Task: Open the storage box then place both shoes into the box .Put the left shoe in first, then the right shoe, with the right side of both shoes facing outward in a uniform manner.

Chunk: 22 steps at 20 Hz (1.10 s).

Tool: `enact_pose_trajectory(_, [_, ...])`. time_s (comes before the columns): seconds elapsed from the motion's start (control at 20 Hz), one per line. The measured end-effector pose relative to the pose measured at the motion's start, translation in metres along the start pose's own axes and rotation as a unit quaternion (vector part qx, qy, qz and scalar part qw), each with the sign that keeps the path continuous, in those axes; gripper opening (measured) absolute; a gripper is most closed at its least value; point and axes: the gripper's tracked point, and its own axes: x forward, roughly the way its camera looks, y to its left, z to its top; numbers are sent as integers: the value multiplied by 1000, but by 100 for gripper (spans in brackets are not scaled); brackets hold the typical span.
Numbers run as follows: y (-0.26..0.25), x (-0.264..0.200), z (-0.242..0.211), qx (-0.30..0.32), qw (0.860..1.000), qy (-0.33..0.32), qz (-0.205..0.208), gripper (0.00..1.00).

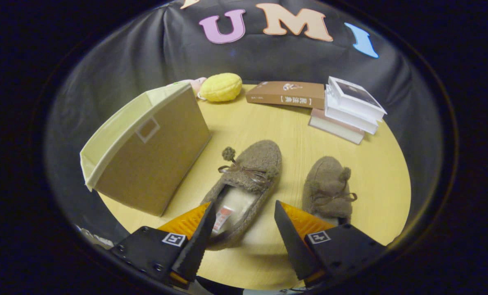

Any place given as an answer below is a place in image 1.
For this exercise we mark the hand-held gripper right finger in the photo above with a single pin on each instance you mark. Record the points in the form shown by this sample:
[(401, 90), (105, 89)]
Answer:
[(293, 246)]

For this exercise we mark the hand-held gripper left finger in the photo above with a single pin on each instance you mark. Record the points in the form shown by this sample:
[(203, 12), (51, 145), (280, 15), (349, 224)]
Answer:
[(196, 250)]

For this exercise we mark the brown fuzzy shoe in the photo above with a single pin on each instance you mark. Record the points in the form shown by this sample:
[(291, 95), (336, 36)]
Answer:
[(260, 162), (327, 184)]

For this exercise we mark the brown fabric storage box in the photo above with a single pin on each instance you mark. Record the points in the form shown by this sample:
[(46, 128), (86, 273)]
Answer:
[(153, 164)]

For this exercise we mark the pale pink book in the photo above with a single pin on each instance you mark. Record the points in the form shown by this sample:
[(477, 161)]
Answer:
[(334, 128)]

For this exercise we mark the plain white book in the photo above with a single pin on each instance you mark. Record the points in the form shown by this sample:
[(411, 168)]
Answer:
[(350, 119)]

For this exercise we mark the brown book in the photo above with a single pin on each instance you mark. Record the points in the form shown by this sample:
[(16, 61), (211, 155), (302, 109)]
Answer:
[(287, 95)]

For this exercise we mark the white book with dark cover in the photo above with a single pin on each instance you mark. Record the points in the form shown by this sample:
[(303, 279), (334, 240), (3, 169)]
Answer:
[(358, 96)]

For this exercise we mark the yellow plush toy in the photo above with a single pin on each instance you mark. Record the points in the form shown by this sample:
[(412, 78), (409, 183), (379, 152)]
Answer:
[(221, 87)]

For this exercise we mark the pink and green plush toy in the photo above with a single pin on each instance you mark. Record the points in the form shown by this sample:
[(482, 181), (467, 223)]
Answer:
[(196, 84)]

